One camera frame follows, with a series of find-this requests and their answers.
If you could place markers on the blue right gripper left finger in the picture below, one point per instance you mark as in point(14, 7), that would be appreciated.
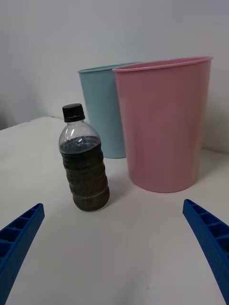
point(19, 238)

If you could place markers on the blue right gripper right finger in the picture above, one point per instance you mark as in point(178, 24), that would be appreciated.
point(212, 240)

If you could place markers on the plastic bottle with dark drink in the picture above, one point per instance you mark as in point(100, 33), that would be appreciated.
point(86, 176)

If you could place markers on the pink plastic bin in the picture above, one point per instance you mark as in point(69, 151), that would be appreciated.
point(164, 124)

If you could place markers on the pale blue plastic bin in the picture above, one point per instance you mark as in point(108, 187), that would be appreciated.
point(100, 107)

